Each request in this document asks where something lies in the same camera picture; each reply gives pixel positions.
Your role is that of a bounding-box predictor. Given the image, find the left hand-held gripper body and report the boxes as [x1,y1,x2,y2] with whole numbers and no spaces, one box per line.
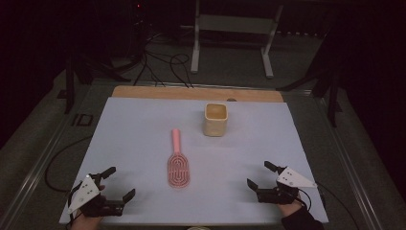
[66,173,126,219]

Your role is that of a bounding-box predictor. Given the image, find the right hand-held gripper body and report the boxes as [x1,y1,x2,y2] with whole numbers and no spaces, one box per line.
[256,166,318,206]

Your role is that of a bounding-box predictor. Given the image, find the pink hairbrush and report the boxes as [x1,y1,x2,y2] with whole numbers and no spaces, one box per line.
[167,127,192,189]

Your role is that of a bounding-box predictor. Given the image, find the beige square cup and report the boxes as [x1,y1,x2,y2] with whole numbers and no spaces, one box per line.
[203,102,229,138]

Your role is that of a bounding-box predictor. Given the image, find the person's left hand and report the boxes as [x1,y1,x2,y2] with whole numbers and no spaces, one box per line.
[70,213,103,230]

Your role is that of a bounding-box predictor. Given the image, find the person's right hand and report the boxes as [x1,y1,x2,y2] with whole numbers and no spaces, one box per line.
[277,199,305,219]

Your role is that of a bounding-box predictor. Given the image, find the white table mat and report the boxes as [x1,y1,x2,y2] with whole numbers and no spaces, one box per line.
[58,96,329,226]

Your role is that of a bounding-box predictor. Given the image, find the black tripod stand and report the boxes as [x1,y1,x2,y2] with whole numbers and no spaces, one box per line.
[276,32,344,128]
[56,56,132,115]

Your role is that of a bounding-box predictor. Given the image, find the wooden table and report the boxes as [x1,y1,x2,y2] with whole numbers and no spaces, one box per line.
[111,84,285,104]

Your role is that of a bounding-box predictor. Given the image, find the white metal stand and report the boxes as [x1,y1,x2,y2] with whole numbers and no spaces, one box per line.
[180,0,284,80]

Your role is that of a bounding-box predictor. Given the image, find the dark equipment with red light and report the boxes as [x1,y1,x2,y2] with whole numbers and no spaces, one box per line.
[127,0,149,39]

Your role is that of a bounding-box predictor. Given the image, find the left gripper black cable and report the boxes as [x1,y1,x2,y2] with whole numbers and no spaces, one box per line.
[65,183,81,230]

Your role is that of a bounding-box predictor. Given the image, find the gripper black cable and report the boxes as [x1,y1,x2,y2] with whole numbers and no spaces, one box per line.
[297,188,313,212]
[65,183,81,230]

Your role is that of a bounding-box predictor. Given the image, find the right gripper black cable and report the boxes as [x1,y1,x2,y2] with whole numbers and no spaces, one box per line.
[297,188,313,212]

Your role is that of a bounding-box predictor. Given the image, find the long black cable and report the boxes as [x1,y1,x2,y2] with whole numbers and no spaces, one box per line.
[315,181,361,230]
[44,135,94,194]

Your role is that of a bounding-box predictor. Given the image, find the aluminium frame rail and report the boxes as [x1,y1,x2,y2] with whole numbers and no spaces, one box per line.
[310,92,384,230]
[92,80,313,97]
[0,80,100,230]

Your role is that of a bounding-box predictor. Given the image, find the black floor cable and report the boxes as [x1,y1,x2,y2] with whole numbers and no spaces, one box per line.
[168,53,194,89]
[132,51,167,88]

